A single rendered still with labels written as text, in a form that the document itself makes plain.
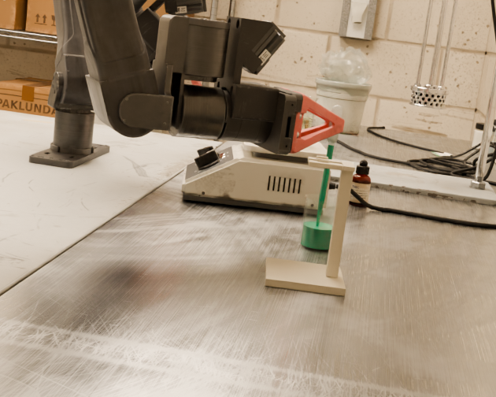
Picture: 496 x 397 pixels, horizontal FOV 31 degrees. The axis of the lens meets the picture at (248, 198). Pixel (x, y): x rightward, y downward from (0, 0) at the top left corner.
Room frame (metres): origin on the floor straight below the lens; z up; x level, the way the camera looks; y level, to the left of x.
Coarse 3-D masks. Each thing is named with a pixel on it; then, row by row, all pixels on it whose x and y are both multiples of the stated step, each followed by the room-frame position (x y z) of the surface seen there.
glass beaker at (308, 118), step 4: (288, 88) 1.26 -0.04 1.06; (292, 88) 1.27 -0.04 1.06; (304, 92) 1.27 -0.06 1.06; (308, 92) 1.27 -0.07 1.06; (312, 92) 1.26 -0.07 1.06; (308, 96) 1.27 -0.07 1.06; (312, 96) 1.26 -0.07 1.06; (316, 100) 1.23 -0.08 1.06; (308, 112) 1.22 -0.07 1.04; (304, 116) 1.22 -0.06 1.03; (308, 116) 1.22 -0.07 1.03; (312, 116) 1.23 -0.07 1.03; (304, 120) 1.22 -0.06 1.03; (308, 120) 1.22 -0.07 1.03; (312, 120) 1.23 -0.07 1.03; (304, 124) 1.22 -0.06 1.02; (308, 124) 1.23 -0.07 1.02; (312, 124) 1.23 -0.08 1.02; (304, 128) 1.22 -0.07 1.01
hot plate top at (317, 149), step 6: (246, 144) 1.19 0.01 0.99; (252, 144) 1.20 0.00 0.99; (318, 144) 1.28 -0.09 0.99; (252, 150) 1.19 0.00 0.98; (258, 150) 1.19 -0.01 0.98; (264, 150) 1.19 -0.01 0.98; (300, 150) 1.20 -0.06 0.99; (306, 150) 1.20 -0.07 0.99; (312, 150) 1.21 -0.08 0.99; (318, 150) 1.22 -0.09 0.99; (324, 150) 1.22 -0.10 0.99; (294, 156) 1.19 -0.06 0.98; (300, 156) 1.19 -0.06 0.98; (306, 156) 1.19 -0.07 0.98; (312, 156) 1.19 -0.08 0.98; (324, 156) 1.20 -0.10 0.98
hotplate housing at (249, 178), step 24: (240, 144) 1.31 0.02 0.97; (216, 168) 1.19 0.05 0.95; (240, 168) 1.18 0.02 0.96; (264, 168) 1.19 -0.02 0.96; (288, 168) 1.19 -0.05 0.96; (312, 168) 1.19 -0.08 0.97; (192, 192) 1.18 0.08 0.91; (216, 192) 1.18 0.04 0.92; (240, 192) 1.18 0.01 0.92; (264, 192) 1.19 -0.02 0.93; (288, 192) 1.19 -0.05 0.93; (312, 192) 1.19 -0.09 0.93
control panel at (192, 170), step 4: (228, 148) 1.29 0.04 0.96; (220, 152) 1.29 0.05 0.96; (224, 152) 1.27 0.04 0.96; (228, 152) 1.26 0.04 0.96; (232, 152) 1.25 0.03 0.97; (224, 156) 1.23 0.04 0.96; (228, 156) 1.23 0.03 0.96; (232, 156) 1.21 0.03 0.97; (220, 160) 1.22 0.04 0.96; (224, 160) 1.21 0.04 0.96; (228, 160) 1.19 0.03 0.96; (192, 164) 1.29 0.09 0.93; (216, 164) 1.20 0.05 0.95; (220, 164) 1.19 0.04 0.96; (188, 168) 1.27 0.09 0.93; (192, 168) 1.25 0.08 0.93; (196, 168) 1.24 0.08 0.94; (208, 168) 1.20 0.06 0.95; (212, 168) 1.19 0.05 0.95; (188, 172) 1.23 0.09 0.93; (192, 172) 1.22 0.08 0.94; (196, 172) 1.21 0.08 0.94; (200, 172) 1.19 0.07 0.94; (188, 176) 1.20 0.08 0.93
